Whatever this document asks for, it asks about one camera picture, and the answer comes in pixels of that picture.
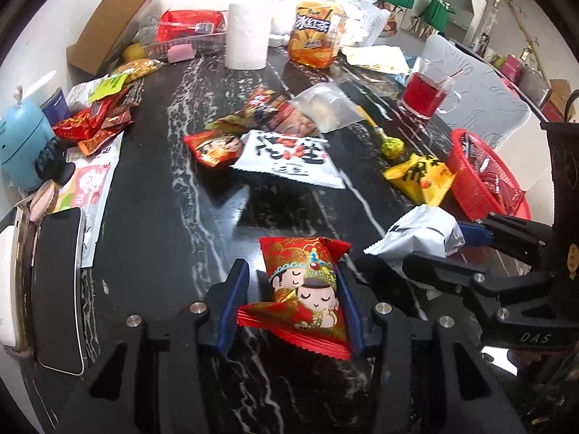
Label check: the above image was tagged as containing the red bag in tray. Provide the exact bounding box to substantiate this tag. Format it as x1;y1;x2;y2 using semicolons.
156;10;227;42

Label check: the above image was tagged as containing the white power bank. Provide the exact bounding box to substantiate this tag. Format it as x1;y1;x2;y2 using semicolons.
0;224;22;352

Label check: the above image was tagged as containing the silver foil packet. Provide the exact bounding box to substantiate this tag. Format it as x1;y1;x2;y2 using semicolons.
364;204;465;261

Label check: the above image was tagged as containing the dark brown chocolate packet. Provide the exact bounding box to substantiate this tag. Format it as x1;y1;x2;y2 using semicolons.
463;133;525;216

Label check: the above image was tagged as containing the white peanut snack bag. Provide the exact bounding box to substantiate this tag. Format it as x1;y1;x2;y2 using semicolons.
232;129;346;189

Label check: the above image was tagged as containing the yellow nuts packet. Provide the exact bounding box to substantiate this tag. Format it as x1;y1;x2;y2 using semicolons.
110;58;164;84

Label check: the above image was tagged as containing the clear zip bag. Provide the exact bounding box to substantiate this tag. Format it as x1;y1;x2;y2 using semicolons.
291;82;364;134

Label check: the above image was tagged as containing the iced tea bottle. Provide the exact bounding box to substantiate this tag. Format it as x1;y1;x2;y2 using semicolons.
288;0;346;69

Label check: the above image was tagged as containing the brown red jerky packet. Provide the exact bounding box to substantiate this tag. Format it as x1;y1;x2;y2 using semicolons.
205;85;319;137

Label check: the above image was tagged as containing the black hair claw clip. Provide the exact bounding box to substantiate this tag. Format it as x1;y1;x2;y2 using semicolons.
34;137;76;186

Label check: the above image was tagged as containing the yellow green lollipop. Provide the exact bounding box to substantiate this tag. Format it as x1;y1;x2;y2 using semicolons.
356;106;405;161

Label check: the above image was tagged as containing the blue robot humidifier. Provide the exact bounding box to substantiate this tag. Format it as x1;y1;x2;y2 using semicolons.
0;85;55;191

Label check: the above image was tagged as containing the green tote bag lower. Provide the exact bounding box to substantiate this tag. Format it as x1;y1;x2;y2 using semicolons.
419;0;455;33

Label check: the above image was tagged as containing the red plastic basket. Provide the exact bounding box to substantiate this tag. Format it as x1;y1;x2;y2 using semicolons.
447;128;532;221

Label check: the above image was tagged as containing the glass mug red drink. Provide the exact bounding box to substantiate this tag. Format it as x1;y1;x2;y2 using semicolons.
398;57;463;120

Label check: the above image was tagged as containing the red cartoon couple snack packet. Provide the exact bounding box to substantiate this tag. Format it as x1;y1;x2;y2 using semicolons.
237;236;352;361

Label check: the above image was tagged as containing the white chair back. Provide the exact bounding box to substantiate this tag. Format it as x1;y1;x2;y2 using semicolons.
422;34;531;147

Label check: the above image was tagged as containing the green label packet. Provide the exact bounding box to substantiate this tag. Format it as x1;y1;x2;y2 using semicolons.
66;73;128;115

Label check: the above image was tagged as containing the yellow black snack packet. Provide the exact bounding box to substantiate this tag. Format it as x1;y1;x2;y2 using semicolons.
383;153;455;207

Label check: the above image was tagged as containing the black smartphone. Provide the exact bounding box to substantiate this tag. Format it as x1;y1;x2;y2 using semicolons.
31;208;85;376

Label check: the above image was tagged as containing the yellow patterned paper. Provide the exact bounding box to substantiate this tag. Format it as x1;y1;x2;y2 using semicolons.
341;45;410;75

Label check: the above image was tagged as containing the white paper towel roll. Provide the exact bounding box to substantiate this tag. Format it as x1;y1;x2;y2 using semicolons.
225;2;272;71

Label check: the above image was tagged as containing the brown cardboard box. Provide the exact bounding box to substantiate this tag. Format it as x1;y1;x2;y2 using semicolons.
67;0;147;76

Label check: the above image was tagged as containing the clear plastic tray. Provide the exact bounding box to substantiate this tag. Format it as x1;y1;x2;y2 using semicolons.
134;10;228;61

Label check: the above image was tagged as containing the white lidded blue jar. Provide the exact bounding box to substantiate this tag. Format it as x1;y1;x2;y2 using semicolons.
40;88;71;127

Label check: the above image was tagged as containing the pink eraser block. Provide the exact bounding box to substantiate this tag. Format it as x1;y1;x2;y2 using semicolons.
167;43;195;64

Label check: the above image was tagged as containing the pink white flat package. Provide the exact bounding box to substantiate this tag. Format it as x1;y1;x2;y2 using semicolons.
54;133;124;268

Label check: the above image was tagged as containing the red snack pile packet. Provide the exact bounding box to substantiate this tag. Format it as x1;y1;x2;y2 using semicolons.
53;88;134;157

